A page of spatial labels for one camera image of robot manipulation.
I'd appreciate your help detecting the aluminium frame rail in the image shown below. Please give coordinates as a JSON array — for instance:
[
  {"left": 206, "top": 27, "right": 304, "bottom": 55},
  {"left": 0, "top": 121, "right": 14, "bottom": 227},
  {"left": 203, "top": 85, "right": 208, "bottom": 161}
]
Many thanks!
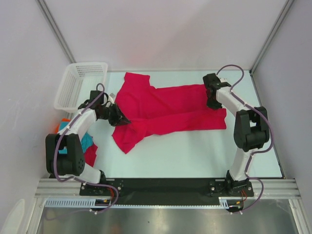
[{"left": 35, "top": 178, "right": 301, "bottom": 199}]

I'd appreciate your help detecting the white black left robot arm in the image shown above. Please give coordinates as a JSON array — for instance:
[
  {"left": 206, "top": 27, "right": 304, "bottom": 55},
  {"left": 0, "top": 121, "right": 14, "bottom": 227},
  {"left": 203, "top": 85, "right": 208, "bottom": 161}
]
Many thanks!
[{"left": 45, "top": 90, "right": 131, "bottom": 195}]

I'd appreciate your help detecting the crimson red t shirt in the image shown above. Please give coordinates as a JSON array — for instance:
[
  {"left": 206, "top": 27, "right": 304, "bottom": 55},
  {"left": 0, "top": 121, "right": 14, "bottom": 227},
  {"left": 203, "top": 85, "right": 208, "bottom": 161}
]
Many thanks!
[{"left": 112, "top": 72, "right": 227, "bottom": 154}]

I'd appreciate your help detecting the white slotted cable duct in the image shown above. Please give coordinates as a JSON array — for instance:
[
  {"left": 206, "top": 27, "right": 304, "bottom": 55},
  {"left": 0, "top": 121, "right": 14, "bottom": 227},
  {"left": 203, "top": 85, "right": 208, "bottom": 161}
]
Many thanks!
[{"left": 45, "top": 198, "right": 242, "bottom": 209}]

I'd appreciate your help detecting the white perforated plastic basket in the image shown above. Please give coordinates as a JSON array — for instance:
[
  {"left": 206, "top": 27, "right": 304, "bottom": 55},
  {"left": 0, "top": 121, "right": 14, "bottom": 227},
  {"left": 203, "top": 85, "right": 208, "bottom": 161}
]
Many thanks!
[{"left": 54, "top": 62, "right": 108, "bottom": 113}]

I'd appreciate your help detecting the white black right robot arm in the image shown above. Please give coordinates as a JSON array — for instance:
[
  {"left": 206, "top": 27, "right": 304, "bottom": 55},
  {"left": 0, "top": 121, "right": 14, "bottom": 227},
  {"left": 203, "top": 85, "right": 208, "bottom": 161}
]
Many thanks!
[{"left": 203, "top": 73, "right": 270, "bottom": 196}]

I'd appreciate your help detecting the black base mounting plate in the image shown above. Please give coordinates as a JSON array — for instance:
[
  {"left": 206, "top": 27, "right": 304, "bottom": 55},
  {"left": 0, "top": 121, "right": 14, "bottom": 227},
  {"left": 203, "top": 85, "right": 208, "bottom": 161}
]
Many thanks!
[{"left": 79, "top": 177, "right": 254, "bottom": 206}]

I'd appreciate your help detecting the teal folded t shirt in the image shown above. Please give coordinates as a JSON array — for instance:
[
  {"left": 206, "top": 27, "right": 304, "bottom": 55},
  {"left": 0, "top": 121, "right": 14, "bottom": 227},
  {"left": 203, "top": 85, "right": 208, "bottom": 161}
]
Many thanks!
[{"left": 58, "top": 121, "right": 95, "bottom": 156}]

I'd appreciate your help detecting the orange folded t shirt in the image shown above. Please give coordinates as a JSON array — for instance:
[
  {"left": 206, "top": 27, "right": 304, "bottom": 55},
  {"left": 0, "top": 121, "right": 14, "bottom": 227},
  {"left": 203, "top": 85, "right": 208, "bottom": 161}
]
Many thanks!
[{"left": 54, "top": 118, "right": 71, "bottom": 133}]

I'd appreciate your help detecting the red folded t shirt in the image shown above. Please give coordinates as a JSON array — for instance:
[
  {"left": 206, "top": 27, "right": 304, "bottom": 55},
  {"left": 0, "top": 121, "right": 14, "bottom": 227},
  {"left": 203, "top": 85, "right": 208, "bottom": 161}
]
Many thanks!
[{"left": 84, "top": 143, "right": 98, "bottom": 167}]

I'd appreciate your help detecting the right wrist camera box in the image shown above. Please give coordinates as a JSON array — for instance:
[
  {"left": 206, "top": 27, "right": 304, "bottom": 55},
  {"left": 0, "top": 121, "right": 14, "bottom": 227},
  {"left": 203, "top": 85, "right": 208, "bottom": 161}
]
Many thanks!
[{"left": 220, "top": 78, "right": 228, "bottom": 83}]

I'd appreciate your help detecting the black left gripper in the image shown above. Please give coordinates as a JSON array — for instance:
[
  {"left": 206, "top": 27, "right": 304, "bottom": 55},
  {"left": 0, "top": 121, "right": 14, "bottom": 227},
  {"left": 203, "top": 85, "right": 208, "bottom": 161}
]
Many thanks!
[{"left": 99, "top": 102, "right": 131, "bottom": 127}]

